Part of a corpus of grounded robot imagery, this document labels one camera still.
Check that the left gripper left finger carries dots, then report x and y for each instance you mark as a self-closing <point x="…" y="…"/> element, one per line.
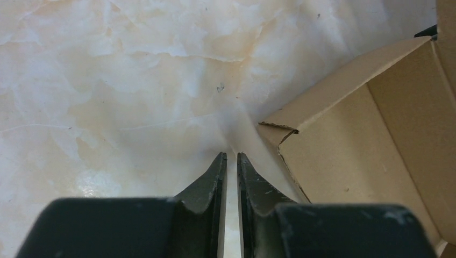
<point x="190" y="224"/>

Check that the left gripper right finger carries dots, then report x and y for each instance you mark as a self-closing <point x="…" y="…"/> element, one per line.
<point x="273" y="225"/>

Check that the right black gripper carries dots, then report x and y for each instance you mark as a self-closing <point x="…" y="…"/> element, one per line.
<point x="428" y="32"/>

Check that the brown cardboard box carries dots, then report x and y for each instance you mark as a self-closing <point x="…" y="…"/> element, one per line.
<point x="380" y="129"/>

